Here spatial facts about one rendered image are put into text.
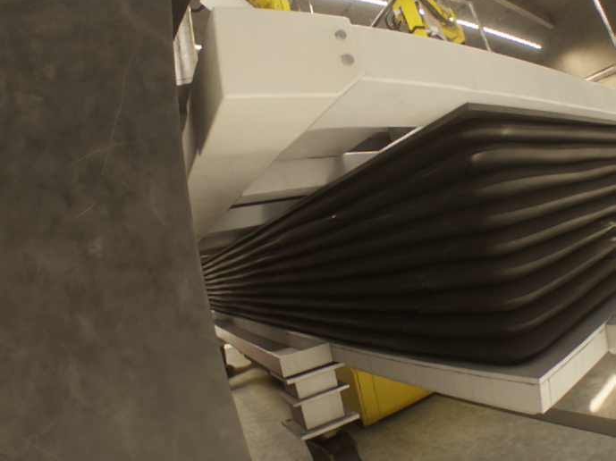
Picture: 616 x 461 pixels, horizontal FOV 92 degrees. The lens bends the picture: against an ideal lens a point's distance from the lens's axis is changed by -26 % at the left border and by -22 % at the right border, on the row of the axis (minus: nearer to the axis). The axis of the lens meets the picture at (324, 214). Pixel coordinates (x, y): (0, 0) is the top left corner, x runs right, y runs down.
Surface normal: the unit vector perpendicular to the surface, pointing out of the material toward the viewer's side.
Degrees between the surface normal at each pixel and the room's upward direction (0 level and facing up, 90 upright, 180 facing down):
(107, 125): 90
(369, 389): 90
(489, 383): 90
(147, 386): 90
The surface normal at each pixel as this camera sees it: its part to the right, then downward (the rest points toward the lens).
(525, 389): -0.88, 0.14
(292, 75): 0.43, -0.20
